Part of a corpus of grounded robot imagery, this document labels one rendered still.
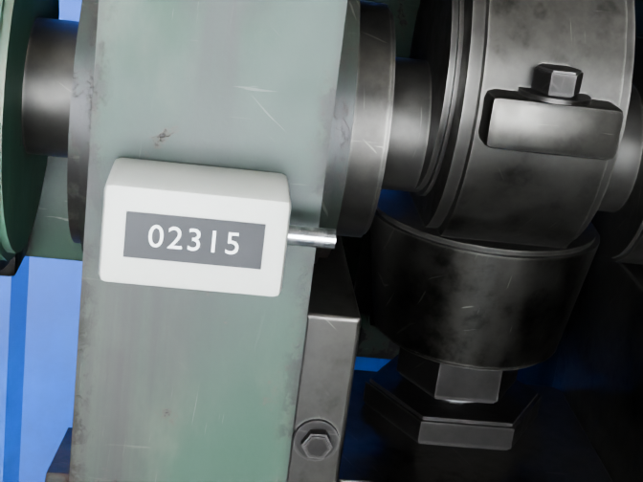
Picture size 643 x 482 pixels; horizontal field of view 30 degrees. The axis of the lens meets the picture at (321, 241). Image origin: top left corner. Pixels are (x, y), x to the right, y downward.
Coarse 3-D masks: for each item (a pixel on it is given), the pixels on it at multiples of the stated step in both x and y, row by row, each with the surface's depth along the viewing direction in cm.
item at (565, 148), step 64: (512, 0) 53; (576, 0) 53; (512, 64) 53; (576, 64) 53; (512, 128) 52; (576, 128) 52; (384, 192) 65; (448, 192) 56; (512, 192) 55; (576, 192) 55; (384, 256) 62; (448, 256) 58; (512, 256) 58; (576, 256) 60; (384, 320) 63; (448, 320) 60; (512, 320) 60; (448, 384) 63
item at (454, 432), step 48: (384, 384) 66; (528, 384) 72; (384, 432) 64; (432, 432) 63; (480, 432) 63; (528, 432) 66; (576, 432) 67; (384, 480) 59; (432, 480) 60; (480, 480) 60; (528, 480) 61; (576, 480) 61
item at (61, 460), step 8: (64, 440) 118; (64, 448) 116; (56, 456) 112; (64, 456) 113; (56, 464) 110; (64, 464) 110; (48, 472) 107; (56, 472) 107; (64, 472) 108; (48, 480) 107; (56, 480) 107; (64, 480) 107
